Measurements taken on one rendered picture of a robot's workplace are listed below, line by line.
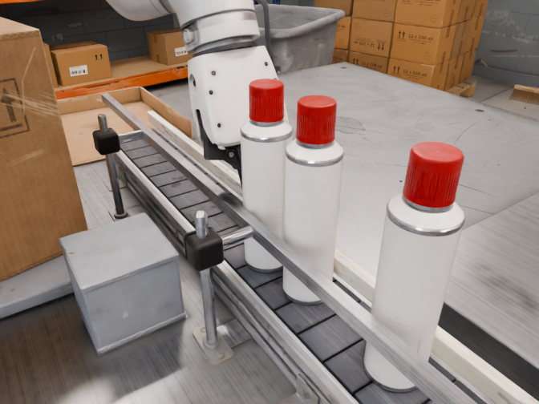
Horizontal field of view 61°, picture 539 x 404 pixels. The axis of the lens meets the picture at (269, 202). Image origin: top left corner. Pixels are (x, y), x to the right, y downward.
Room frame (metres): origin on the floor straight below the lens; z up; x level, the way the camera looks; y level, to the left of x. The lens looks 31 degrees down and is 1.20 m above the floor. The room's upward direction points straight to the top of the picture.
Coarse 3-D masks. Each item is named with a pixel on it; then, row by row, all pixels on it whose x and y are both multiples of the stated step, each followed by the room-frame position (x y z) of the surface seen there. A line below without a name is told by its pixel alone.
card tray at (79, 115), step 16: (80, 96) 1.06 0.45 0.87; (96, 96) 1.08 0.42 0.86; (112, 96) 1.10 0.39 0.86; (128, 96) 1.12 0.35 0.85; (144, 96) 1.12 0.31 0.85; (64, 112) 1.04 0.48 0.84; (80, 112) 1.05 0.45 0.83; (96, 112) 1.05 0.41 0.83; (112, 112) 1.05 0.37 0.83; (144, 112) 1.05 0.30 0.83; (160, 112) 1.03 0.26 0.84; (176, 112) 0.95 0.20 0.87; (64, 128) 0.95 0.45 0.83; (80, 128) 0.95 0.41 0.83; (96, 128) 0.95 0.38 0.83; (128, 128) 0.95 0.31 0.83; (176, 128) 0.95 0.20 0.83; (80, 144) 0.86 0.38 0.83; (80, 160) 0.78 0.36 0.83; (96, 160) 0.79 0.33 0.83
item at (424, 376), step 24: (168, 144) 0.56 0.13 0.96; (192, 168) 0.49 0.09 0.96; (216, 192) 0.43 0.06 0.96; (240, 216) 0.38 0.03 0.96; (264, 240) 0.35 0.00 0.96; (288, 264) 0.32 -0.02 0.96; (312, 288) 0.29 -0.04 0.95; (336, 288) 0.28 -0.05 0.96; (336, 312) 0.26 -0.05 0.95; (360, 312) 0.25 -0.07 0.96; (384, 336) 0.23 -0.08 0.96; (408, 360) 0.21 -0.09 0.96; (432, 384) 0.19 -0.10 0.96
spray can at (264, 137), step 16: (256, 80) 0.43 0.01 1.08; (272, 80) 0.43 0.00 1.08; (256, 96) 0.41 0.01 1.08; (272, 96) 0.41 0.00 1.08; (256, 112) 0.41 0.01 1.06; (272, 112) 0.41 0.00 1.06; (240, 128) 0.42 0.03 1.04; (256, 128) 0.40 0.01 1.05; (272, 128) 0.40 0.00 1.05; (288, 128) 0.41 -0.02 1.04; (256, 144) 0.40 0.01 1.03; (272, 144) 0.40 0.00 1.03; (256, 160) 0.40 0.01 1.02; (272, 160) 0.40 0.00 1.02; (256, 176) 0.40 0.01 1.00; (272, 176) 0.40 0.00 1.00; (256, 192) 0.40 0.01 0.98; (272, 192) 0.40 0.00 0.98; (256, 208) 0.40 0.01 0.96; (272, 208) 0.40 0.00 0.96; (272, 224) 0.40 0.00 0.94; (256, 256) 0.40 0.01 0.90; (272, 256) 0.40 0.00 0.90; (272, 272) 0.40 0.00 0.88
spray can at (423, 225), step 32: (416, 160) 0.26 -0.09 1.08; (448, 160) 0.25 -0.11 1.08; (416, 192) 0.26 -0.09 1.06; (448, 192) 0.25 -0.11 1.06; (384, 224) 0.27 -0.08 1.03; (416, 224) 0.25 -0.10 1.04; (448, 224) 0.25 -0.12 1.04; (384, 256) 0.26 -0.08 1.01; (416, 256) 0.24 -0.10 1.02; (448, 256) 0.25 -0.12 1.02; (384, 288) 0.26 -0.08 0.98; (416, 288) 0.24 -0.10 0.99; (384, 320) 0.25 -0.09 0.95; (416, 320) 0.24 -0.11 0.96; (416, 352) 0.24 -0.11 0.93; (384, 384) 0.25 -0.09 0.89
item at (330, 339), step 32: (160, 160) 0.69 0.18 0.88; (192, 160) 0.69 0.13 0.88; (192, 192) 0.58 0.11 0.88; (192, 224) 0.50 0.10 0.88; (224, 224) 0.49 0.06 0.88; (256, 288) 0.37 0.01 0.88; (288, 320) 0.32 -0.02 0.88; (320, 320) 0.32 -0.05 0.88; (320, 352) 0.28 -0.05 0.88; (352, 352) 0.28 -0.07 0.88; (352, 384) 0.25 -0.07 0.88
